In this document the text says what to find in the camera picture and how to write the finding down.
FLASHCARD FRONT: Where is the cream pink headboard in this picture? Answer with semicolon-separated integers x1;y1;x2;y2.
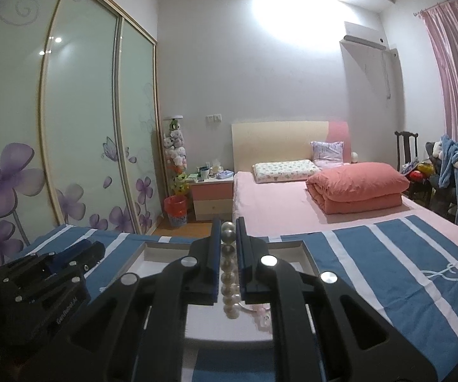
232;121;352;172

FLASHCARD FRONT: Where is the purple patterned pillow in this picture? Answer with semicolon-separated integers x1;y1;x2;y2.
310;141;344;168

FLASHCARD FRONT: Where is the blue striped bed cloth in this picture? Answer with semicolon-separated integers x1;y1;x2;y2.
20;216;458;381

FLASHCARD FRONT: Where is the floral white pillow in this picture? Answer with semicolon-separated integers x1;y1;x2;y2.
252;159;320;184

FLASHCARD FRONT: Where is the white air conditioner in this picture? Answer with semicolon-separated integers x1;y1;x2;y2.
342;22;388;51

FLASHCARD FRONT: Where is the sliding floral wardrobe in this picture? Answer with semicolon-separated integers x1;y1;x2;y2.
0;0;162;266

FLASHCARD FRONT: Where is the large white pearl bracelet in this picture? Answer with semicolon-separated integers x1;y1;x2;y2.
219;221;243;321

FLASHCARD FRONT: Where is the pink bedside table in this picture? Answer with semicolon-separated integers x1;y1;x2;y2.
190;176;234;222

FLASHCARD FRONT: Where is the dark wooden chair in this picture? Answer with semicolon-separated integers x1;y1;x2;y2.
394;131;432;208

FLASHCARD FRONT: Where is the grey shallow tray box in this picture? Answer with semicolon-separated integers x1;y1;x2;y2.
124;238;322;345

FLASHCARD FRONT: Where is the red waste basket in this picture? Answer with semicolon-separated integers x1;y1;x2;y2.
164;195;188;228

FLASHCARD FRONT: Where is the pink bed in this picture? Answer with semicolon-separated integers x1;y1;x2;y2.
233;172;458;246

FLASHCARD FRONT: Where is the folded coral quilt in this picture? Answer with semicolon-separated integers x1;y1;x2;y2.
306;162;410;215

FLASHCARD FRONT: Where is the stack of plush toys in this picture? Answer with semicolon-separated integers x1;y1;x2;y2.
161;115;188;195

